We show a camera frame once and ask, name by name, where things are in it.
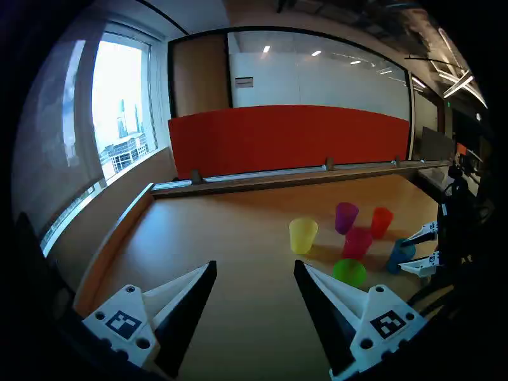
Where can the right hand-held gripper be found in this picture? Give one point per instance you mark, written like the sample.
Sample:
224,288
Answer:
462,238

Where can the grey desk screen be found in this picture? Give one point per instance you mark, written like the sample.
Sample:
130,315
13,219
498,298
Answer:
436,143

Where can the purple plastic cup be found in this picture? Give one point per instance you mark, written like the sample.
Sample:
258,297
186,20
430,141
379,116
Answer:
345,217

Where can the yellow plastic cup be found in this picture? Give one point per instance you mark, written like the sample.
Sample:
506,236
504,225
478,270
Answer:
302,236

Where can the green plastic cup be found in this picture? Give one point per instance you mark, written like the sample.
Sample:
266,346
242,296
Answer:
349,272

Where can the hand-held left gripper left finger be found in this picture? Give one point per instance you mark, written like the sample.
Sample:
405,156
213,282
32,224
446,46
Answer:
131,313

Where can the magenta plastic cup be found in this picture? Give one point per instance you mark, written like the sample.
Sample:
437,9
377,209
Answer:
356,244

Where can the blue plastic cup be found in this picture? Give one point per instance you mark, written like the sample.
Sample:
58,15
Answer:
399,258

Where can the red desk screen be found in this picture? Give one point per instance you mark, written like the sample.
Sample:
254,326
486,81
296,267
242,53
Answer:
289,137

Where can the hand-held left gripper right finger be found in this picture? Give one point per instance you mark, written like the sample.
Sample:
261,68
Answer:
381,317

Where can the red plastic cup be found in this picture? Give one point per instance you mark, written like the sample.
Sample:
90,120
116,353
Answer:
381,221

